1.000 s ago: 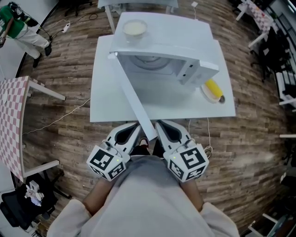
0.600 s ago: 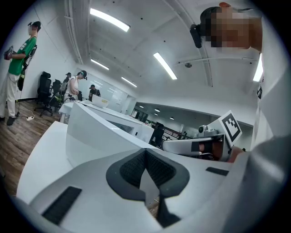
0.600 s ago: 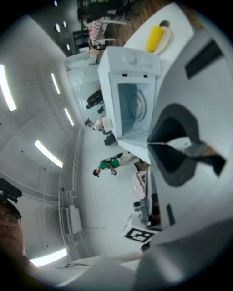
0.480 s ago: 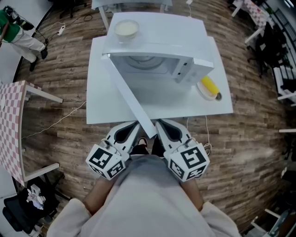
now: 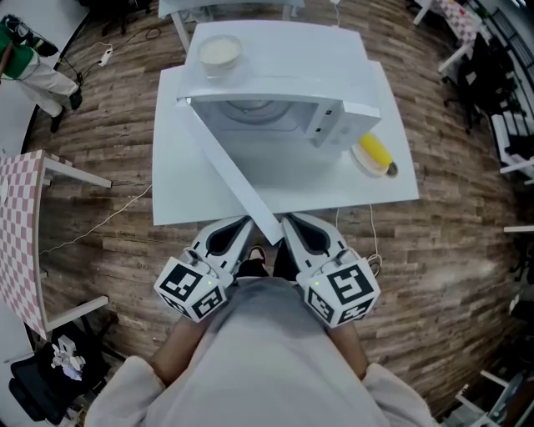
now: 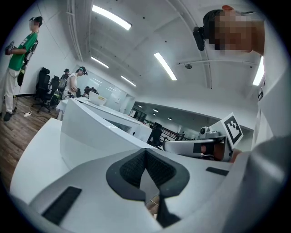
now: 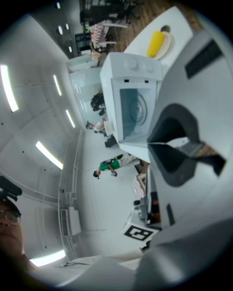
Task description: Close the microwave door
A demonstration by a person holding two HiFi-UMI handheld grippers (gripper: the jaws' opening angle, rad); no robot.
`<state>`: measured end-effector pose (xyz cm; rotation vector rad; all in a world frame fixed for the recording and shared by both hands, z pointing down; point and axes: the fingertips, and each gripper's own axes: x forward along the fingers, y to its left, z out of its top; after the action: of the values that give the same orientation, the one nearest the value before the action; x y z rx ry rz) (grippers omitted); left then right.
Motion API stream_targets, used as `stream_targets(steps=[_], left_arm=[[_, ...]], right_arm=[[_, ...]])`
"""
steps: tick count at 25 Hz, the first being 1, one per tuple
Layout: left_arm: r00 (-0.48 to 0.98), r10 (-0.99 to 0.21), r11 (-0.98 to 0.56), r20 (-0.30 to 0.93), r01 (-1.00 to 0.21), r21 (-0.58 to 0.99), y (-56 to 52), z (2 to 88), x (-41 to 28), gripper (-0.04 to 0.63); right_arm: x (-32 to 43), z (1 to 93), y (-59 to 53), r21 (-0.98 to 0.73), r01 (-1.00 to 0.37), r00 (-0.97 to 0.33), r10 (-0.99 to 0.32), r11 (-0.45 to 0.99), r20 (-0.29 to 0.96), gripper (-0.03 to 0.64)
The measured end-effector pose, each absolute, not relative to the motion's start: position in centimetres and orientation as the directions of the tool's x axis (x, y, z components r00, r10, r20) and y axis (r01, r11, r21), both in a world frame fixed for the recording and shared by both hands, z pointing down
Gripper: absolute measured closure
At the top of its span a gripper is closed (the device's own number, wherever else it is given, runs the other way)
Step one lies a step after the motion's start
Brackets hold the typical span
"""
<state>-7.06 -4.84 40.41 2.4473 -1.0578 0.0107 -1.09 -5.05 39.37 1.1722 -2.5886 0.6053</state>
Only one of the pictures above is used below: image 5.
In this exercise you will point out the cream round plate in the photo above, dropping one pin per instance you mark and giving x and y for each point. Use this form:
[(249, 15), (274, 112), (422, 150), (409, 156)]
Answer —
[(367, 166)]

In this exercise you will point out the yellow corn cob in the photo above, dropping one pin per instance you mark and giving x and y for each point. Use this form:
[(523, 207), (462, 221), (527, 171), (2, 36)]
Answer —
[(375, 148)]

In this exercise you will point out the person's left forearm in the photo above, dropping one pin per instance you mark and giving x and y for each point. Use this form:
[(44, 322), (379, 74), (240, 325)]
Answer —
[(179, 350)]

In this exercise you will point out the pink checkered table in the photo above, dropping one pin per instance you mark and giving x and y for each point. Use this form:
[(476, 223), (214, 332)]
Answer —
[(16, 233), (459, 21)]

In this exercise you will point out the white gadget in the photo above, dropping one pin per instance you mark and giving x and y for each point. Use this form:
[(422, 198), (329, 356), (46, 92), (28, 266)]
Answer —
[(67, 358)]

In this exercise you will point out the glass microwave turntable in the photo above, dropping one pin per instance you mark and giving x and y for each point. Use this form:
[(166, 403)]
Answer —
[(254, 112)]

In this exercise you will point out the person's shoe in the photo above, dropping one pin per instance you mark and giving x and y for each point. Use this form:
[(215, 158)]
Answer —
[(257, 253)]

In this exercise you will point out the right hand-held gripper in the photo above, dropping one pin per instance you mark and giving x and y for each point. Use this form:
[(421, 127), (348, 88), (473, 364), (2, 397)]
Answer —
[(346, 287)]

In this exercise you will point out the white power strip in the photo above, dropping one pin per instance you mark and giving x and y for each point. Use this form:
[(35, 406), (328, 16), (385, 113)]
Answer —
[(106, 56)]

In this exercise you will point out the white table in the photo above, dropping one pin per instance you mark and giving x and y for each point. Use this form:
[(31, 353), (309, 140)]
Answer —
[(519, 229), (179, 187), (233, 6)]

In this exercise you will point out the person's right forearm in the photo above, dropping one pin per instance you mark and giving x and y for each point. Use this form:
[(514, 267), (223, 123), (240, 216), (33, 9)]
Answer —
[(348, 350)]

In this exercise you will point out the white bowl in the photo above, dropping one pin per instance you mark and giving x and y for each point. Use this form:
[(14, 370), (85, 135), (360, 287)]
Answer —
[(220, 54)]

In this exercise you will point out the white shelf rack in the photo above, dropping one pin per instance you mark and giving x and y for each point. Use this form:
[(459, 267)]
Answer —
[(513, 146)]

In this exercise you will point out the person's white shirt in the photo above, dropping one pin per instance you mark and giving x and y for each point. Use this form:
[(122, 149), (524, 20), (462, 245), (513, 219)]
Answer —
[(267, 367)]

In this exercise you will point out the person's black trousers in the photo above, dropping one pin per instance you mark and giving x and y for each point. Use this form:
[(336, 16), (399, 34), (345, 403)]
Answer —
[(285, 267)]

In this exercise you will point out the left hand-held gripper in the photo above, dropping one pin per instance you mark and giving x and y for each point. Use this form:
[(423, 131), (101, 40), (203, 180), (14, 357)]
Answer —
[(183, 283)]

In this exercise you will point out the black office chair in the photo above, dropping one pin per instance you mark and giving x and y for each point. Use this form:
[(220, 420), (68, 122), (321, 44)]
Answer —
[(121, 14), (33, 388), (475, 79)]

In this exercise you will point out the white round disc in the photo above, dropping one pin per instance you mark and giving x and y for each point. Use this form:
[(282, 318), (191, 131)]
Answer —
[(2, 189)]

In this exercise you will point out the white microwave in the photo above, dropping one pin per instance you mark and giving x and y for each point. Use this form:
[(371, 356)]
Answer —
[(300, 58)]

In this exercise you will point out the white microwave door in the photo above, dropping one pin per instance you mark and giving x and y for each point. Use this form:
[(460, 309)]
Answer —
[(233, 175)]

